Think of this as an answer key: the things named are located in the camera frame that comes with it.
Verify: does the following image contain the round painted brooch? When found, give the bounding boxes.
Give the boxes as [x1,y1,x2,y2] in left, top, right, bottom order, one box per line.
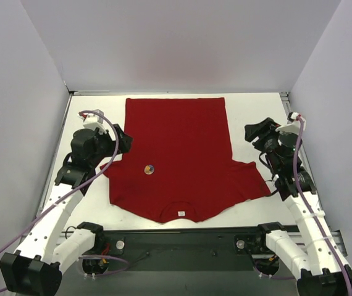
[144,165,154,175]

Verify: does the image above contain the red t-shirt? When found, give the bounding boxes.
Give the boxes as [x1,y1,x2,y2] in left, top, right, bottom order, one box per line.
[105,97,270,223]

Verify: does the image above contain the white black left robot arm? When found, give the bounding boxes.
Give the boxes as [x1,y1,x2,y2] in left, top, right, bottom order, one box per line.
[0,123,132,295]

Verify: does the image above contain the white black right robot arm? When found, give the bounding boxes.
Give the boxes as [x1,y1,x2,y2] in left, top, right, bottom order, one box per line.
[245,112,352,295]

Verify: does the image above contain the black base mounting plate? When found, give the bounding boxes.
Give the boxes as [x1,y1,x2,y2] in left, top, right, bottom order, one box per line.
[86,226,274,258]

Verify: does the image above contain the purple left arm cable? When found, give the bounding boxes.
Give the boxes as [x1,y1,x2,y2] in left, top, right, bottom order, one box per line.
[0,109,130,296]

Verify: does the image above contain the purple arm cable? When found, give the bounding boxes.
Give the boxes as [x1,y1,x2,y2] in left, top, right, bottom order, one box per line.
[253,115,352,296]
[0,109,130,296]

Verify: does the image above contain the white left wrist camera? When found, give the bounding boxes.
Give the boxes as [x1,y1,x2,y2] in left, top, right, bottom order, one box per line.
[78,109,106,134]

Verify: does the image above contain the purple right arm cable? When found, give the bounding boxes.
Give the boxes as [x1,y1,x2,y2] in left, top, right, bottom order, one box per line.
[253,115,352,296]

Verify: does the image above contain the aluminium table edge rail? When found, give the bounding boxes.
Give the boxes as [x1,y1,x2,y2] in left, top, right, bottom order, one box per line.
[67,89,290,96]

